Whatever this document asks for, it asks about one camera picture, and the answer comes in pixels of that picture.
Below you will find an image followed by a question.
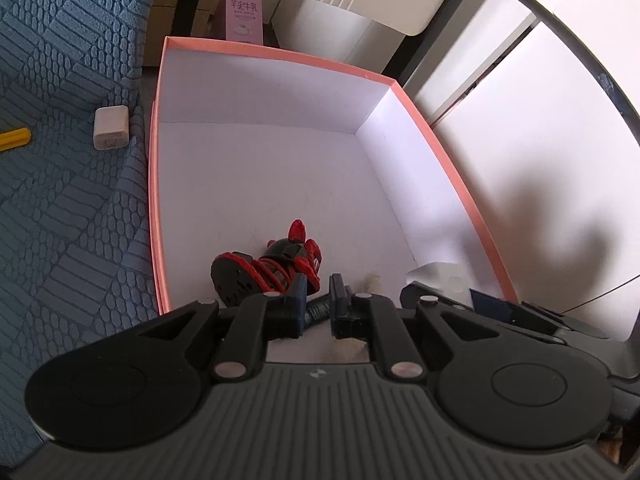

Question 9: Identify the pink milk carton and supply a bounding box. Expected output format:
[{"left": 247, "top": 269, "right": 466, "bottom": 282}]
[{"left": 223, "top": 0, "right": 265, "bottom": 46}]

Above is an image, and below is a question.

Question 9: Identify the black metal frame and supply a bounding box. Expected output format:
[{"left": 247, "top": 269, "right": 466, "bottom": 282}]
[{"left": 180, "top": 0, "right": 640, "bottom": 134}]

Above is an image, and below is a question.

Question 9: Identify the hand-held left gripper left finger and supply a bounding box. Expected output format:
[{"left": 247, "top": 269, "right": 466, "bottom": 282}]
[{"left": 132, "top": 274, "right": 307, "bottom": 382}]

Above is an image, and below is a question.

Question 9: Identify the blue textured cushion cover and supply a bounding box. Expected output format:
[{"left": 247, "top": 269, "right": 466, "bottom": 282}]
[{"left": 0, "top": 0, "right": 167, "bottom": 441}]

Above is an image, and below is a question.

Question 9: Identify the white plug adapter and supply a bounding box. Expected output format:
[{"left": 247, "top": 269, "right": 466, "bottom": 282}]
[{"left": 406, "top": 261, "right": 467, "bottom": 295}]

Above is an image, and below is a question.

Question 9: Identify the yellow plastic piece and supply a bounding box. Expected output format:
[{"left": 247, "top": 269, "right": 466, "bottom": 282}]
[{"left": 0, "top": 128, "right": 33, "bottom": 152}]

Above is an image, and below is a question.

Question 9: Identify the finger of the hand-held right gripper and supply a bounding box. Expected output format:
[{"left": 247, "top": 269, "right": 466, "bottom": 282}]
[{"left": 469, "top": 287, "right": 568, "bottom": 335}]

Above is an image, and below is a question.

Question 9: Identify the white cube charger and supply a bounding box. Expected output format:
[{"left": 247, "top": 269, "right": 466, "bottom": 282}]
[{"left": 93, "top": 106, "right": 131, "bottom": 152}]

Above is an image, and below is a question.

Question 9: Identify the red and black toy robot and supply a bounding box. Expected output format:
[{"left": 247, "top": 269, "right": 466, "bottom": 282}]
[{"left": 210, "top": 219, "right": 332, "bottom": 325}]

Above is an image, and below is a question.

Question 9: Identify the wooden nightstand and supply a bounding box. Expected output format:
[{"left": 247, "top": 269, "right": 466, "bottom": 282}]
[{"left": 145, "top": 0, "right": 228, "bottom": 41}]

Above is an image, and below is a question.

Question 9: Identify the thin black cable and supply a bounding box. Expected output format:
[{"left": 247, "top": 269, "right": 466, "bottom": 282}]
[{"left": 570, "top": 274, "right": 640, "bottom": 311}]

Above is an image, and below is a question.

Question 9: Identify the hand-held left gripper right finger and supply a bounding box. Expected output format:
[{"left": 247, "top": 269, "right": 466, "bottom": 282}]
[{"left": 328, "top": 272, "right": 508, "bottom": 384}]

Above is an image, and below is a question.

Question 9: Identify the pink cardboard box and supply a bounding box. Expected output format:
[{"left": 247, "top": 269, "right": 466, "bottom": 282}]
[{"left": 148, "top": 36, "right": 521, "bottom": 318}]

